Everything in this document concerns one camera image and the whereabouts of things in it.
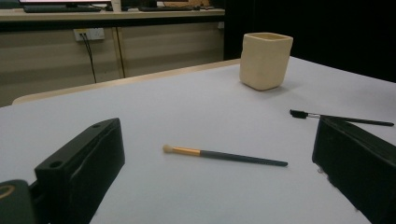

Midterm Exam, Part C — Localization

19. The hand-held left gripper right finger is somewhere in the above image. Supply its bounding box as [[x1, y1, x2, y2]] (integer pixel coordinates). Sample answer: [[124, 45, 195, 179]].
[[312, 118, 396, 224]]

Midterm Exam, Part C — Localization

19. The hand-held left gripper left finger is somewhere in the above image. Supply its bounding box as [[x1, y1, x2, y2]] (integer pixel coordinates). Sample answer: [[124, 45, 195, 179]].
[[34, 117, 126, 224]]

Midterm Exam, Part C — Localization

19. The black eyebrow comb brush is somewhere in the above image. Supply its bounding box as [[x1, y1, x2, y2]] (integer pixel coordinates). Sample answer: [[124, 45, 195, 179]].
[[289, 108, 395, 127]]

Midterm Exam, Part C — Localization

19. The makeup brush with gold ferrule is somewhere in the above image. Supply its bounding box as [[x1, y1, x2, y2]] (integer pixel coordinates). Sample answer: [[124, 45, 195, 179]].
[[162, 144, 290, 168]]

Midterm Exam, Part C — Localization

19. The cream square ceramic cup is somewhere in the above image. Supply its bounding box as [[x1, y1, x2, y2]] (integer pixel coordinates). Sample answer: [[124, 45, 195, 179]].
[[238, 32, 294, 91]]

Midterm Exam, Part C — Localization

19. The beige desk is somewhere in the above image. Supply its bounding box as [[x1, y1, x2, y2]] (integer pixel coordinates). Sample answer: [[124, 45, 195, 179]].
[[0, 8, 226, 108]]

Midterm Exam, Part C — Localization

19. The black keyboard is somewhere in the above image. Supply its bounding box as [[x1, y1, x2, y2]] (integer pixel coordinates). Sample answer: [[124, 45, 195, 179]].
[[22, 5, 102, 14], [138, 6, 194, 12]]

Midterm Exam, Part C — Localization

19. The computer monitor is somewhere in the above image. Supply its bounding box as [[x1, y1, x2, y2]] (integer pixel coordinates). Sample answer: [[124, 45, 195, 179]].
[[19, 0, 112, 7]]

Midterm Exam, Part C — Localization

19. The black cable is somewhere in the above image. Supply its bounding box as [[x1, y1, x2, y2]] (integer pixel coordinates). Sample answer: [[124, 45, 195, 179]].
[[79, 33, 97, 84]]

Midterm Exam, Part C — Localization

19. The white wall socket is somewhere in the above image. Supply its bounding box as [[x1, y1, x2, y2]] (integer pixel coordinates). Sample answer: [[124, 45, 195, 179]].
[[73, 27, 106, 42]]

